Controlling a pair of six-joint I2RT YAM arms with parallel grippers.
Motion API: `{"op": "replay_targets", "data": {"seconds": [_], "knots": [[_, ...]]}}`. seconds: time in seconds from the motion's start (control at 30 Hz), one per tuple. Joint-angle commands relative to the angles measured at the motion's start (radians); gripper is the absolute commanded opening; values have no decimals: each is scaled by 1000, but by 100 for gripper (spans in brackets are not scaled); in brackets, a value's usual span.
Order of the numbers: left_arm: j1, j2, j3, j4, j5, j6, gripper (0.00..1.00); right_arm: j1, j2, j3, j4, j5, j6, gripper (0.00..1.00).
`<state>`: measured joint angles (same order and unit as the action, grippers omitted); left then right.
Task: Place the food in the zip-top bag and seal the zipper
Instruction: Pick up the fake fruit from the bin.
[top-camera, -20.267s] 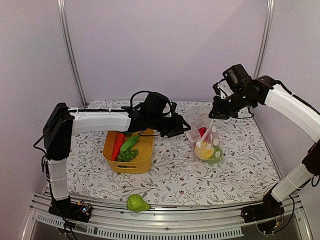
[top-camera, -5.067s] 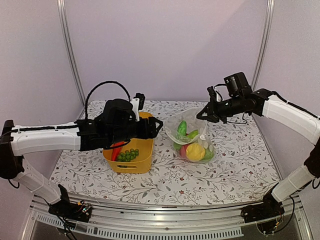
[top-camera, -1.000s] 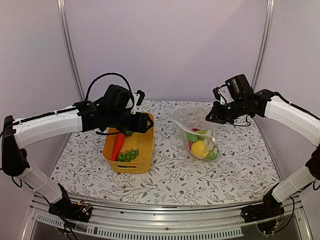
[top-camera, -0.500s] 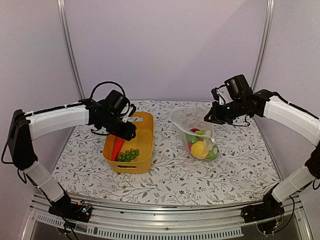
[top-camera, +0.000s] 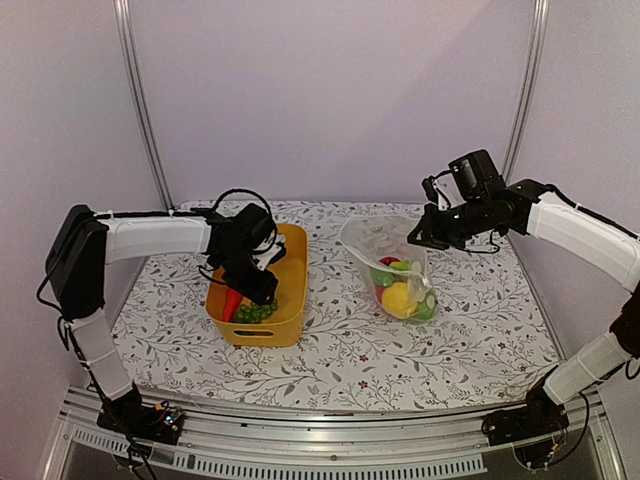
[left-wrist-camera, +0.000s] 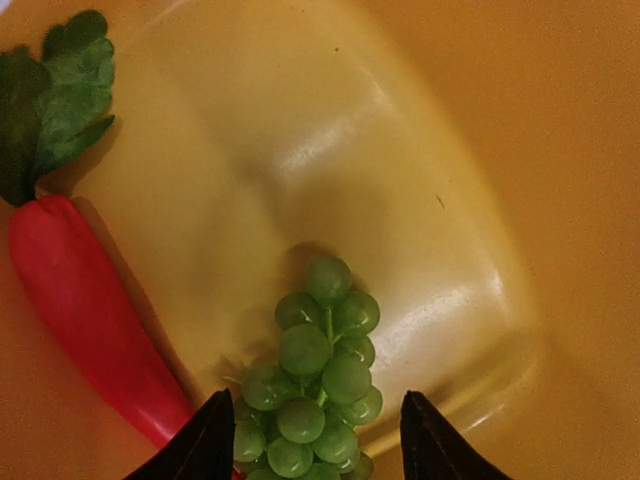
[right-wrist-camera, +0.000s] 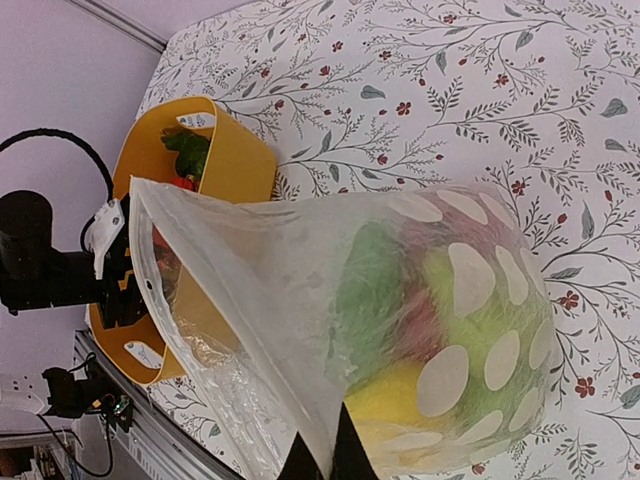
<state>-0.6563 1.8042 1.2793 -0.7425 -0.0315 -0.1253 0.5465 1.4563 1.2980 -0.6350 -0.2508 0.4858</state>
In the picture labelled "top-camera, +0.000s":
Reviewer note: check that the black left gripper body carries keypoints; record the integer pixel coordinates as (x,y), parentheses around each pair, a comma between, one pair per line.
(238,274)

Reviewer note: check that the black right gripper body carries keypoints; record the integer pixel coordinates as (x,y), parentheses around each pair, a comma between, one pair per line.
(471,221)

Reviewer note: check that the green toy pear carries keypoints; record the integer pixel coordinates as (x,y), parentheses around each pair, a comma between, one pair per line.
(404,265)

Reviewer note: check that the clear polka dot zip bag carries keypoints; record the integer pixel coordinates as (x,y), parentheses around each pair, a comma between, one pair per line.
(395,272)

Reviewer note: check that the red toy apple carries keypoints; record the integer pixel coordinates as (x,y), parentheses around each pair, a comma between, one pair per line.
(388,260)

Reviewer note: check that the green toy bitter gourd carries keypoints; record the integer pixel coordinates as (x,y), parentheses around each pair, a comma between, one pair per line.
(381,278)

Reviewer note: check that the yellow toy apple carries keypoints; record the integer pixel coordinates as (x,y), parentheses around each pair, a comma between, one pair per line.
(397,302)

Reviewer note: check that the green toy grapes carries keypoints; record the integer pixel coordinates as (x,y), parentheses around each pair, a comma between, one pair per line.
(255,314)

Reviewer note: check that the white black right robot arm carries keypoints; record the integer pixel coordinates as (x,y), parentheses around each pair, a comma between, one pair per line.
(543,212)

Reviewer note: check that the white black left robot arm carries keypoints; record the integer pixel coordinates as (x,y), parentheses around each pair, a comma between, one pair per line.
(75,269)

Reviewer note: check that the orange toy carrot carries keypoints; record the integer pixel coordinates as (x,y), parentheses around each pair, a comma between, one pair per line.
(233,300)

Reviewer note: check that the yellow plastic basket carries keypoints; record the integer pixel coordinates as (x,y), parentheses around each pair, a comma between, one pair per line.
(279,323)

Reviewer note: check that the floral white table mat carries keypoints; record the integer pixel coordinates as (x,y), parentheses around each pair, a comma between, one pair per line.
(487,344)

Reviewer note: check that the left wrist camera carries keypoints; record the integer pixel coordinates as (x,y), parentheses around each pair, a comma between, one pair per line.
(273,254)

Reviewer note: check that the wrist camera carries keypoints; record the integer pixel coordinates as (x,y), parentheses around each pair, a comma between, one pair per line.
(434,193)
(273,254)

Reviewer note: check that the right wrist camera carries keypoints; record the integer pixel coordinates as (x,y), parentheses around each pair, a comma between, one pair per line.
(434,193)

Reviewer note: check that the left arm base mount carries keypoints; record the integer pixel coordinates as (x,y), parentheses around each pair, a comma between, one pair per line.
(161,423)

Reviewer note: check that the aluminium front rail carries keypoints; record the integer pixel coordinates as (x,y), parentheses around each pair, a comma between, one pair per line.
(232,440)

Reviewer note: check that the right aluminium frame post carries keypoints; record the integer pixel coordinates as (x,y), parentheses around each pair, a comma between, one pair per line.
(531,71)

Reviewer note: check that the aluminium frame post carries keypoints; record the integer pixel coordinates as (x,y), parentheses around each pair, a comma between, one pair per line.
(531,71)
(133,73)

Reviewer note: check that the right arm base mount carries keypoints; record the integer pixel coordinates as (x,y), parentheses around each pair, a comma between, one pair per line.
(538,417)

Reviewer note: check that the left aluminium frame post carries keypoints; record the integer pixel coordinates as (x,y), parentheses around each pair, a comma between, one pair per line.
(133,73)

